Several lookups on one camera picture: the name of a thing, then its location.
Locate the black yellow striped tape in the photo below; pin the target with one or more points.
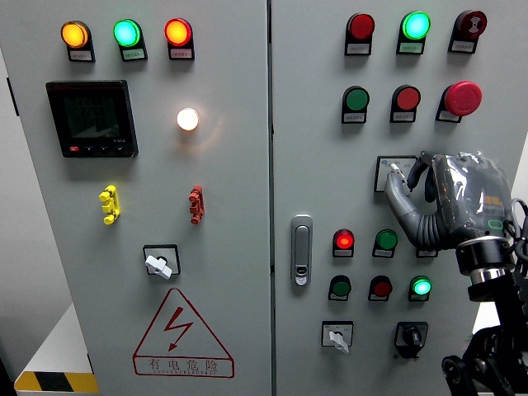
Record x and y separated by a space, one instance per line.
55 382

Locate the large green push button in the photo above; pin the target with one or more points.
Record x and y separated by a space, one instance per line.
356 99

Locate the black display meter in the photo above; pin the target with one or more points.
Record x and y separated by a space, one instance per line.
90 119

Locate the white round lamp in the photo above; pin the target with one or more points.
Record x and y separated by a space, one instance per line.
188 119

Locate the small dark red lamp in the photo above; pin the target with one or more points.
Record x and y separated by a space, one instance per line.
425 253

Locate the large dark red lamp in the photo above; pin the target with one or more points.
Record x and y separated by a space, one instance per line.
361 26

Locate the silver door lock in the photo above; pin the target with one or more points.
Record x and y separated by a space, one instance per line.
301 251

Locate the small lit red lamp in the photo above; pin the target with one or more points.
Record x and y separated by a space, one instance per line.
344 240

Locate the pale grey door with display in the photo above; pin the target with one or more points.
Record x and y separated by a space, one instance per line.
231 185

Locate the large red stop button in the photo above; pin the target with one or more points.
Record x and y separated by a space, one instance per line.
463 98

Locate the small unlit green lamp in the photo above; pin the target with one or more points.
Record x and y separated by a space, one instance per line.
387 240

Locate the small red push button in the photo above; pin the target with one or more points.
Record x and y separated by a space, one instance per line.
382 288

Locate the large red push button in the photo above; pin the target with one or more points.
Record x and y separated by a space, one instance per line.
408 99

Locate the large lit red lamp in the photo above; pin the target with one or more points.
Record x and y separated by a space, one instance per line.
177 32

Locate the black door hinge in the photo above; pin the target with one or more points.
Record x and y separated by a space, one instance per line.
12 97
90 363

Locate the red warning triangle sign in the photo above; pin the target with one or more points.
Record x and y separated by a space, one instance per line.
178 329

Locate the pale grey door with lock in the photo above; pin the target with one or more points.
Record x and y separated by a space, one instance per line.
321 185

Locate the small lit green lamp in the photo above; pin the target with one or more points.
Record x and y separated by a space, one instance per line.
422 286

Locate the red buzzer with sound symbol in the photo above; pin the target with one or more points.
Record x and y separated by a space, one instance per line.
473 23

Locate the small green push button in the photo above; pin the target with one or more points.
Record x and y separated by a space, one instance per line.
341 288

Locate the large yellow round lamp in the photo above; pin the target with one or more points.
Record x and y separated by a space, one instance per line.
74 35

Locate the large lit green lamp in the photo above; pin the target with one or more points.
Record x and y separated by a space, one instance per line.
126 33
416 25

